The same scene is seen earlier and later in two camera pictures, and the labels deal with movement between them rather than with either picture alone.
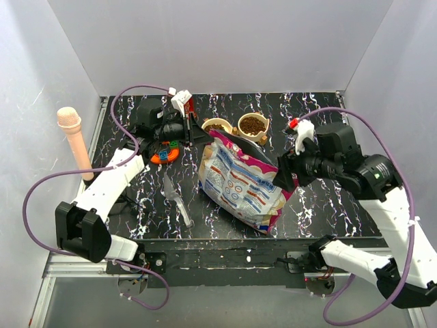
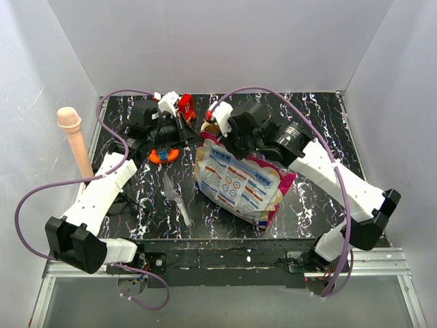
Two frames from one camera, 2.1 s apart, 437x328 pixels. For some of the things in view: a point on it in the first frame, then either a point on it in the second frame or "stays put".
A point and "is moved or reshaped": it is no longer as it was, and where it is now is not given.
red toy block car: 189,106 stays put
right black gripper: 289,162 -> 227,139
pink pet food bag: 238,180 is moved or reshaped
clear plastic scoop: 171,194 stays put
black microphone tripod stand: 121,202 stays put
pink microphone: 69,120 stays put
